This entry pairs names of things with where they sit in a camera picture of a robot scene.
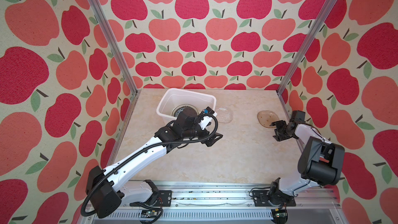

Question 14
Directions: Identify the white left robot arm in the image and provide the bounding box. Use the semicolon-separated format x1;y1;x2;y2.
80;107;223;224

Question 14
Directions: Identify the aluminium frame post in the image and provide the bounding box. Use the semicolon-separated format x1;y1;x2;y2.
88;0;138;97
277;0;337;98

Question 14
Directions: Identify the right aluminium frame post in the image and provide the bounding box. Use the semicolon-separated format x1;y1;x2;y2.
277;0;337;98

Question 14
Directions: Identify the clear glass plate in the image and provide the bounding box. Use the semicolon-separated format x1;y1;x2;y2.
215;107;233;124

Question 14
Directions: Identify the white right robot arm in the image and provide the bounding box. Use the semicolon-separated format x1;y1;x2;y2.
267;111;345;206

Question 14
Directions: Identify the black corrugated cable conduit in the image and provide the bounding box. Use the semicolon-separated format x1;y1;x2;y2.
80;114;219;217

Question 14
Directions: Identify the blue floral green plate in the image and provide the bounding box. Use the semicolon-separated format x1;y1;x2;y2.
172;104;199;118

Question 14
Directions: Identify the white plastic bin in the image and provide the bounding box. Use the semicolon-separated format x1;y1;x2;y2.
156;88;217;124

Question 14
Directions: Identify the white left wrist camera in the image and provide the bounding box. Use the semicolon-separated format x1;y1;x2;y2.
199;107;217;130

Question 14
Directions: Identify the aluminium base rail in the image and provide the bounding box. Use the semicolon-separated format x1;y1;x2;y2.
78;180;347;224

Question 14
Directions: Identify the left aluminium frame post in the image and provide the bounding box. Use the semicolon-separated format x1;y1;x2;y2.
88;0;138;97

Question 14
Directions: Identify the beige speckled plate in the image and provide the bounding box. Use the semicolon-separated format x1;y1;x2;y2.
257;111;280;128

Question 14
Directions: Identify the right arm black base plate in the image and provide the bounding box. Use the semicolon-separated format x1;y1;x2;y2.
249;188;296;207

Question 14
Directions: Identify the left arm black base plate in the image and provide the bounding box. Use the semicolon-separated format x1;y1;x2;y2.
142;190;173;208

